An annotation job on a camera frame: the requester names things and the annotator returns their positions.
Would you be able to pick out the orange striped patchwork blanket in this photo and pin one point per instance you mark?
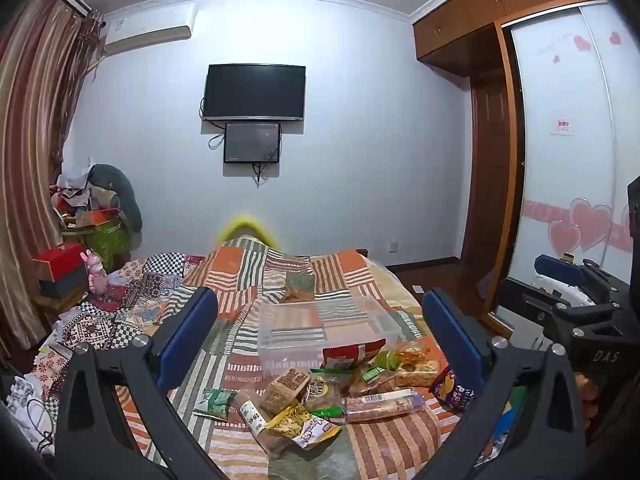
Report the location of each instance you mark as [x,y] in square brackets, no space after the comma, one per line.
[240,275]

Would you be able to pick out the dark grey box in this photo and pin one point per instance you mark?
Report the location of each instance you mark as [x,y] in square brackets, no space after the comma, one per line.
[65,285]

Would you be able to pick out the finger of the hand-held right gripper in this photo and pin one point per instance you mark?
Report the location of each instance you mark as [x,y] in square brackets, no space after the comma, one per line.
[560,269]
[522,305]

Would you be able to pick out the yellow hoop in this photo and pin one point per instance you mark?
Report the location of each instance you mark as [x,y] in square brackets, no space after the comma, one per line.
[247,225]

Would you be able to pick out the white air conditioner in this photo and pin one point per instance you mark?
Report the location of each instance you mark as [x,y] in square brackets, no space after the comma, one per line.
[147,30]

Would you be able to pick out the clear packet with round label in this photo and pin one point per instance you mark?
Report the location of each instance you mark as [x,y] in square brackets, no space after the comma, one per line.
[322,392]

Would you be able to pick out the yellow chips packet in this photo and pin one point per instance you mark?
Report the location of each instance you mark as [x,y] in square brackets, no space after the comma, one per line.
[291,420]

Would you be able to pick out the clear plastic storage container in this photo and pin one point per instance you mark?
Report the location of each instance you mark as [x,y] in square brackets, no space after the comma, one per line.
[325,330]

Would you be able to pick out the brown rice cake packet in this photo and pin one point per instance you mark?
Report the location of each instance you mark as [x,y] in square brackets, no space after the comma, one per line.
[286,389]

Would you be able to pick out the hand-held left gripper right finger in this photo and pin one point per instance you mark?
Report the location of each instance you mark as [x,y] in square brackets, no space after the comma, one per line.
[452,330]

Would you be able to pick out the white crumpled bag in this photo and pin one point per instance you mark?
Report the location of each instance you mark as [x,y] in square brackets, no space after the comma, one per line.
[75,177]

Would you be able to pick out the beige fleece blanket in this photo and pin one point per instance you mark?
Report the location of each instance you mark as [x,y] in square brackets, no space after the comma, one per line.
[395,280]

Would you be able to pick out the white printed cloth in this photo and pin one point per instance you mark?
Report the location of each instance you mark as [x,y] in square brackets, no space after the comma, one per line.
[25,410]

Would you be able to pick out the pink plush toy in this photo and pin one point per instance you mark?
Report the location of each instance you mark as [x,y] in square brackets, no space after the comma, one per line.
[96,272]

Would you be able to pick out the red snack bag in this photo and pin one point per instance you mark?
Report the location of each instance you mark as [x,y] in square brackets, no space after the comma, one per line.
[350,355]

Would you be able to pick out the white wall socket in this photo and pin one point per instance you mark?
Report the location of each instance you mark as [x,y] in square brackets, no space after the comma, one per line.
[393,246]

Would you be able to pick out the white label tube packet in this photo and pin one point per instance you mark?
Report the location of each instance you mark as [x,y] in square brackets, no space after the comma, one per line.
[252,412]

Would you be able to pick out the orange cracker packet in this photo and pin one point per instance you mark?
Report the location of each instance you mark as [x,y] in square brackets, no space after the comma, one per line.
[417,366]

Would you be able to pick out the small black wall monitor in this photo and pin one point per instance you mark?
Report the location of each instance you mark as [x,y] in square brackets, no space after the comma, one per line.
[251,142]

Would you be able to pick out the checkered patchwork quilt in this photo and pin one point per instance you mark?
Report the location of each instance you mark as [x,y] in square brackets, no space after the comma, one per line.
[145,285]

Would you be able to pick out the black wall television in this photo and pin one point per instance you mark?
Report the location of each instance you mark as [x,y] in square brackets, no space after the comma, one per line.
[254,92]

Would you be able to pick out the purple chip bag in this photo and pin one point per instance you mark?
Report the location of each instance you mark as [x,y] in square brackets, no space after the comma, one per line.
[454,390]

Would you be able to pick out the green cardboard box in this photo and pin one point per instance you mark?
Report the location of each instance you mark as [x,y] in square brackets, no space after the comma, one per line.
[107,242]

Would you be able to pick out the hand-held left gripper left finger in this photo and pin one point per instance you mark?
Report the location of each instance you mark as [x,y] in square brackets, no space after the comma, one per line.
[187,335]

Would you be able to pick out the wooden wardrobe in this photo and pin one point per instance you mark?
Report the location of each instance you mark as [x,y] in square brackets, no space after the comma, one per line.
[500,110]

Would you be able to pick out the red gift box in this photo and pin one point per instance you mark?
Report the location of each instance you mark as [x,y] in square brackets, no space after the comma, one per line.
[60,262]

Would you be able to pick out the striped brown curtain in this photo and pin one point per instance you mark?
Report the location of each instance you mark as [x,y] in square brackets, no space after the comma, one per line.
[35,135]

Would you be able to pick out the long pink barcode packet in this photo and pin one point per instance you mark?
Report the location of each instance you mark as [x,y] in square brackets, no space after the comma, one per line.
[382,405]

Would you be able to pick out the small green snack packet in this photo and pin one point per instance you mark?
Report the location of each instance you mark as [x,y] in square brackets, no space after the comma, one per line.
[215,402]

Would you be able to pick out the tall green snack packet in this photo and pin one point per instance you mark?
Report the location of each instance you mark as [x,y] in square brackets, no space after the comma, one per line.
[387,360]

